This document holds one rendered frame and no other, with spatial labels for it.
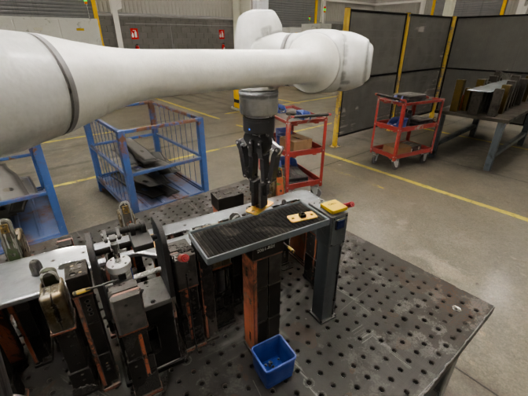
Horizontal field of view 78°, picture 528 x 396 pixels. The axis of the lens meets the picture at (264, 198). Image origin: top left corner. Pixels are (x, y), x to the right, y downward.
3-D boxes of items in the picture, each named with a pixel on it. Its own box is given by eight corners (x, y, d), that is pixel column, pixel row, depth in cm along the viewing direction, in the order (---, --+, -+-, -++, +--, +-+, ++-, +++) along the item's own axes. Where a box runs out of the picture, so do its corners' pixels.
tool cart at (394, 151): (404, 154, 502) (417, 88, 459) (430, 163, 465) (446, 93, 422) (364, 163, 469) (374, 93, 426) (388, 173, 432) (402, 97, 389)
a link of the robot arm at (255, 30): (225, 90, 71) (280, 94, 66) (221, 8, 64) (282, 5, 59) (250, 84, 80) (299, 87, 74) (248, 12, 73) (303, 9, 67)
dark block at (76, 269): (118, 366, 102) (86, 257, 83) (122, 385, 96) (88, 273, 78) (100, 374, 100) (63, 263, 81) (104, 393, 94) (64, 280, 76)
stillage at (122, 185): (98, 190, 385) (78, 108, 343) (162, 174, 431) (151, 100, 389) (137, 231, 303) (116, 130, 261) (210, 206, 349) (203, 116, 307)
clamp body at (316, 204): (316, 268, 145) (322, 196, 129) (332, 283, 136) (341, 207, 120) (298, 275, 141) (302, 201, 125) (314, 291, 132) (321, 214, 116)
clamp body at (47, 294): (101, 362, 103) (70, 269, 87) (105, 393, 95) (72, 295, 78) (68, 375, 99) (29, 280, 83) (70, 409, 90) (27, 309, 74)
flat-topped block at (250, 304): (268, 329, 115) (269, 219, 95) (280, 346, 108) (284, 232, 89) (243, 342, 110) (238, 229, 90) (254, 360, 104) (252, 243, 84)
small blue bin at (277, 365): (279, 352, 107) (280, 332, 103) (296, 376, 99) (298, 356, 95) (250, 367, 102) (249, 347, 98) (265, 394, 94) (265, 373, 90)
